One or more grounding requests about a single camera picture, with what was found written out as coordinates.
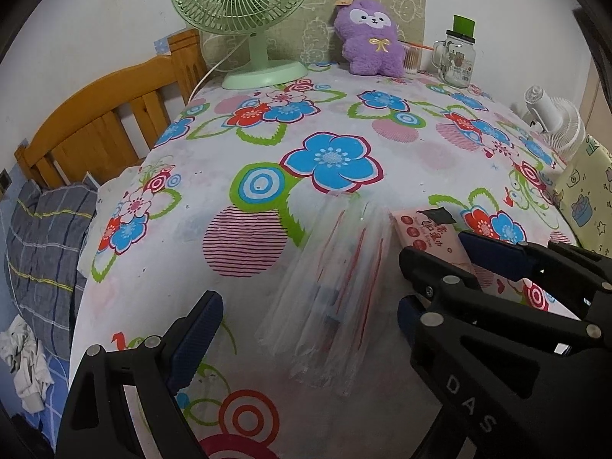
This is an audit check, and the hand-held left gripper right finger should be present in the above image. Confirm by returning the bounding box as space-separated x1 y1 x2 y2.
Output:
397 294 612 459

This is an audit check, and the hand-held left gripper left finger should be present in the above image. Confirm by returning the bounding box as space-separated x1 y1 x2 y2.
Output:
56 291 225 459

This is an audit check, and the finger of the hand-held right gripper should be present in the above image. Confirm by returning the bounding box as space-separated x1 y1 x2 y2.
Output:
399 247 580 326
458 232 575 279

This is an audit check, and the pink tissue packet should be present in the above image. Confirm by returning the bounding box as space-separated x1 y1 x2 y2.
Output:
389 205 483 292

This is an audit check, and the clear plastic bag pack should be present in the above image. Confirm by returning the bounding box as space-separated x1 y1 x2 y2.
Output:
257 194 399 397

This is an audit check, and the blue bed sheet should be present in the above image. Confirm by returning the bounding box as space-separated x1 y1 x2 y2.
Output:
0 163 77 445

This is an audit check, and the white fan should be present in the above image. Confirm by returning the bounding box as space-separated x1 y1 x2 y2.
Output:
519 85 588 160

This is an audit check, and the floral tablecloth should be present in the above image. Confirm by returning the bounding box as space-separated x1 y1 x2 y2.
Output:
69 60 581 459

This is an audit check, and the white crumpled cloth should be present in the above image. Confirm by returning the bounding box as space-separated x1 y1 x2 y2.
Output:
0 316 54 414

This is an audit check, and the grey plaid pillow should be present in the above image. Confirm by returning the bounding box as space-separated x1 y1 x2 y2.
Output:
4 179 99 359

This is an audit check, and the glass mug with green lid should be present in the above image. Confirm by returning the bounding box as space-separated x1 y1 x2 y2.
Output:
431 15 477 89

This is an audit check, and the beige door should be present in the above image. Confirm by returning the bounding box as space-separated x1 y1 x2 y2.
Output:
574 7 612 144

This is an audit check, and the small cotton swab jar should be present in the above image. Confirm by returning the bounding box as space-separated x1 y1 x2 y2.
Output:
398 41 433 75

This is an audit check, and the wooden bed headboard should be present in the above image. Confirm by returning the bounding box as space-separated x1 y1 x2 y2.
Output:
14 29 208 189

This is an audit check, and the purple plush toy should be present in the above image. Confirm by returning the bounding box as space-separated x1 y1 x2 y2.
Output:
333 0 407 77

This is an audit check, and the green patterned wall board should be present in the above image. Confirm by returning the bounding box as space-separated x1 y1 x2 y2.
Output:
296 0 428 65

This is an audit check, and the white fan cable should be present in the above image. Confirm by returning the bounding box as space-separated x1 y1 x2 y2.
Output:
188 33 254 103

